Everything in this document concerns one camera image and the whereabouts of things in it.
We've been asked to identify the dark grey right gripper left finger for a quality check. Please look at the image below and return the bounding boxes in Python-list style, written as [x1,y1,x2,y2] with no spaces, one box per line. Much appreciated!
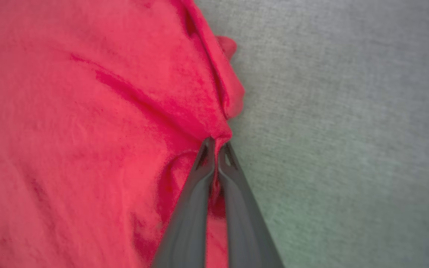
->
[151,137,215,268]

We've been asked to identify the red garment with white stripes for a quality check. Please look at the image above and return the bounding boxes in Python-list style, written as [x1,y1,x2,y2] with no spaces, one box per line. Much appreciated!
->
[0,0,245,268]

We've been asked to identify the grey fabric sofa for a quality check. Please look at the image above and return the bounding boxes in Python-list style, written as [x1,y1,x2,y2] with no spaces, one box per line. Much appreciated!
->
[194,0,429,268]

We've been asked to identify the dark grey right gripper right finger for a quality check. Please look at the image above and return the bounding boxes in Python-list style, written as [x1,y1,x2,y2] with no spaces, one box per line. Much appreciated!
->
[217,142,285,268]

